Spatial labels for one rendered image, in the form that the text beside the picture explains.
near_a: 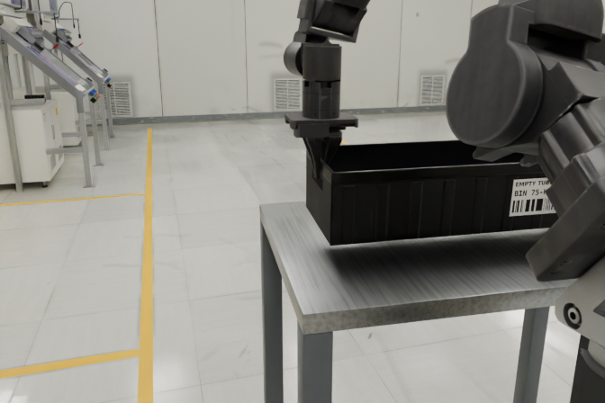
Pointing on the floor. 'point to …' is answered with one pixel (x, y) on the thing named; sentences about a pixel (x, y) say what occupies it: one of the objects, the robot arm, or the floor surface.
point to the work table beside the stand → (390, 292)
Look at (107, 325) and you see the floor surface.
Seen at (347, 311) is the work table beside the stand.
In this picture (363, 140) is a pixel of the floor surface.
